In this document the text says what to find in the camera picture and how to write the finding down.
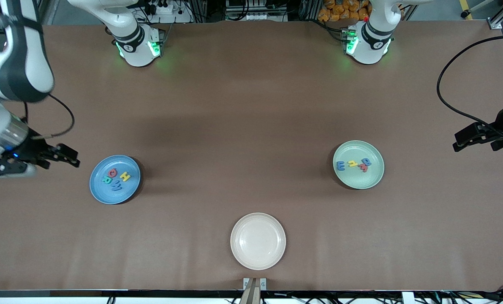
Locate blue plate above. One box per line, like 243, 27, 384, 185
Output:
90, 155, 141, 205

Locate green plate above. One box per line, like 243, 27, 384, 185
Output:
333, 140, 385, 190

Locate cream plate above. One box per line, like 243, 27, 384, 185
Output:
230, 212, 287, 271

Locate white power strip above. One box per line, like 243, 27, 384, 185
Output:
146, 0, 193, 24

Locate brown table mat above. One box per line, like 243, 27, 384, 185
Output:
0, 21, 503, 292

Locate orange objects pile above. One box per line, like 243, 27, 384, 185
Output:
318, 0, 370, 22

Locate white vented device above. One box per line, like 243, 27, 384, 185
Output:
226, 0, 277, 21

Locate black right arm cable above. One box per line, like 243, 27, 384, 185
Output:
23, 93, 75, 140

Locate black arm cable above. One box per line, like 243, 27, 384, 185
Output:
23, 93, 75, 140
436, 34, 503, 142

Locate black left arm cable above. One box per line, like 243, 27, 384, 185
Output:
436, 34, 503, 142

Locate black cable bundle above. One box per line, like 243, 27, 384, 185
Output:
403, 289, 503, 304

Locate metal mount bracket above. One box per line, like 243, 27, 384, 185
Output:
243, 277, 267, 304

